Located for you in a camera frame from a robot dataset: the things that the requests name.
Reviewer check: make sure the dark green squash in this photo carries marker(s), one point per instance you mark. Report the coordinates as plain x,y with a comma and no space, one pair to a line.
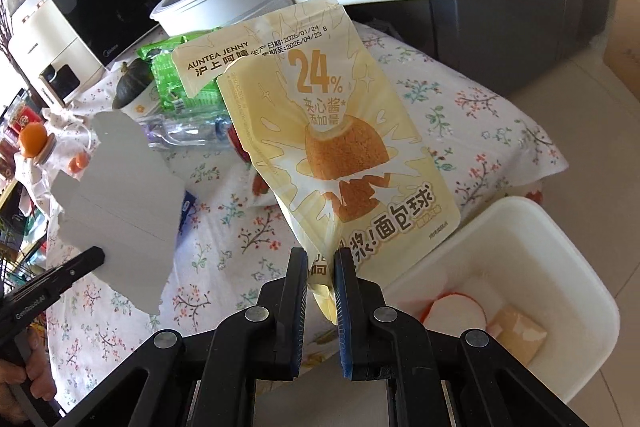
131,82

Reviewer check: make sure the clear plastic bottle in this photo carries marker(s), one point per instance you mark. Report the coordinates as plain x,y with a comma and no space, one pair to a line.
185,132

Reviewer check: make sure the white plastic bin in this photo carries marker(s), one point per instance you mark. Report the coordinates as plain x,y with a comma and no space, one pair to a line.
525,247

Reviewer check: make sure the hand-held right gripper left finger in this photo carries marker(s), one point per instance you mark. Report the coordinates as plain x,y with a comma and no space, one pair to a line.
300,302

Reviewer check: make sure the person's left hand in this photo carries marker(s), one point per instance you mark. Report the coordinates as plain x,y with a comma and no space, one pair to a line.
41,367

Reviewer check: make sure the white and orange wrapper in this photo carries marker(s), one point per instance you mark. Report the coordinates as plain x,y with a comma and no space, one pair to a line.
457,314

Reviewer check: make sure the cardboard box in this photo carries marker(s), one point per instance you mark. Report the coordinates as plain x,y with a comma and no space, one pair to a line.
625,62

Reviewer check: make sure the beige wrapper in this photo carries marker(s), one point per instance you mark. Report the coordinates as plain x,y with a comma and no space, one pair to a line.
517,332

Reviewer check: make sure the blue packet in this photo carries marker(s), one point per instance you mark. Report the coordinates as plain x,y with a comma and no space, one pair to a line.
187,212

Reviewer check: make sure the small orange fruit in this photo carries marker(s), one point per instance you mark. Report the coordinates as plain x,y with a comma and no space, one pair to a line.
85,162
74,165

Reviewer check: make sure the yellow snack bag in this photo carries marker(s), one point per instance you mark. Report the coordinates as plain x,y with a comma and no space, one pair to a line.
310,107

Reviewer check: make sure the grey cardboard piece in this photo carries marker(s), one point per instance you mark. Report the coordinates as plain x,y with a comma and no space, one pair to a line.
120,207

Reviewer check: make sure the green snack bag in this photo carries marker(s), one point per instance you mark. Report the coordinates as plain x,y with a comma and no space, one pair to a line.
170,72

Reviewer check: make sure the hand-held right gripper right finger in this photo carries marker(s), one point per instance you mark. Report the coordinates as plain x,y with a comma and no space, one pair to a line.
345,307

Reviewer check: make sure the large orange fruit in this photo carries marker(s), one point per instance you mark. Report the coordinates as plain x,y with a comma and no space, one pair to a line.
32,139

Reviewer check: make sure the red packet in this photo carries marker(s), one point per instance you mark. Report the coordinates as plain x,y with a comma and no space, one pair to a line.
240,147

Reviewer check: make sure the red box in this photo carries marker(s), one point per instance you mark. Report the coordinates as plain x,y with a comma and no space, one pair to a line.
25,117

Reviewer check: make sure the bag of small orange fruits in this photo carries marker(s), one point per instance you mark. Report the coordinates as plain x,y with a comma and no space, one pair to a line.
75,127

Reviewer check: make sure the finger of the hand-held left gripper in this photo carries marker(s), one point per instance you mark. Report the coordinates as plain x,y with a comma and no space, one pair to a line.
70,272

